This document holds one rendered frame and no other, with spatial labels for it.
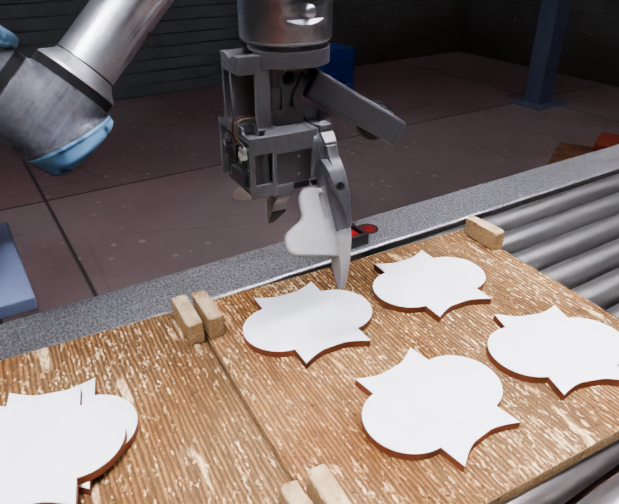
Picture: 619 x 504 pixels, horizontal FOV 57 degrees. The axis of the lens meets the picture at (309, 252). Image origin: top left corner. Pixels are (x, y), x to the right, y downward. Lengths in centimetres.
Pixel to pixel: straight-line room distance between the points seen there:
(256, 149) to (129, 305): 32
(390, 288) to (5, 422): 41
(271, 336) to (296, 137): 22
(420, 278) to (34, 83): 54
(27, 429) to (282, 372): 22
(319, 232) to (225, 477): 21
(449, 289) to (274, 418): 27
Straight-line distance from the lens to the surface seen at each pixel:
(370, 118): 52
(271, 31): 46
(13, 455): 52
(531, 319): 66
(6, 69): 83
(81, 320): 71
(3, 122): 84
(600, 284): 80
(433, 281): 69
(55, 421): 54
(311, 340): 59
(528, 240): 89
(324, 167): 48
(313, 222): 49
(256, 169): 47
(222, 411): 53
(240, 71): 46
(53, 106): 83
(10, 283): 91
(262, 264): 77
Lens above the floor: 131
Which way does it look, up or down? 30 degrees down
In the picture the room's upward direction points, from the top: straight up
